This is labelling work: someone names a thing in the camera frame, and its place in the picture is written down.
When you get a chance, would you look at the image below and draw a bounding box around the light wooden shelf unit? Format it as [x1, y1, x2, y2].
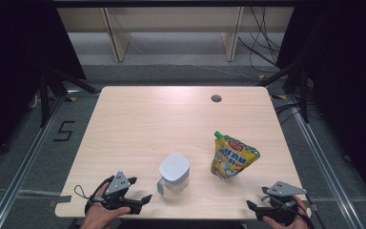
[56, 7, 295, 63]

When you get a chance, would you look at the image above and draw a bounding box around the grey tape strip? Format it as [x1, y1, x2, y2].
[49, 195, 72, 208]

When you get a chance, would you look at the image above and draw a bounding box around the bundle of black cables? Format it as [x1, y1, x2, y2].
[237, 7, 288, 74]

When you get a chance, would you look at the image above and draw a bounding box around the black metal stand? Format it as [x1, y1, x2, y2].
[257, 59, 311, 124]
[38, 67, 100, 129]

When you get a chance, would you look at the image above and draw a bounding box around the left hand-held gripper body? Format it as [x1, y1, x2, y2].
[85, 171, 143, 216]

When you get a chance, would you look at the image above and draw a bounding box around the person's left hand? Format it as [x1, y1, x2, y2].
[79, 182, 132, 229]

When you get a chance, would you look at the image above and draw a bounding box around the black curtain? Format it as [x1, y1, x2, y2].
[275, 0, 366, 213]
[0, 0, 88, 175]

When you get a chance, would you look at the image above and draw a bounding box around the black wrist cord loop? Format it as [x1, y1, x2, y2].
[73, 184, 92, 200]

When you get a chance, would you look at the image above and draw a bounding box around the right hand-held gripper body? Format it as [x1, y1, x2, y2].
[254, 180, 308, 226]

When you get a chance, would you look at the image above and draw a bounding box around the yellow pouch with green cap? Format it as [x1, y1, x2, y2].
[210, 131, 261, 181]

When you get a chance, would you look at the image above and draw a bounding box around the person's right hand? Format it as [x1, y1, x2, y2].
[261, 195, 312, 229]

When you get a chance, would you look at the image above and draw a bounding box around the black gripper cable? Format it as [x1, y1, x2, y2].
[294, 203, 316, 229]

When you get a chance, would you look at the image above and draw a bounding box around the metal floor rail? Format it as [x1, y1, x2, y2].
[286, 94, 360, 229]
[0, 94, 65, 229]

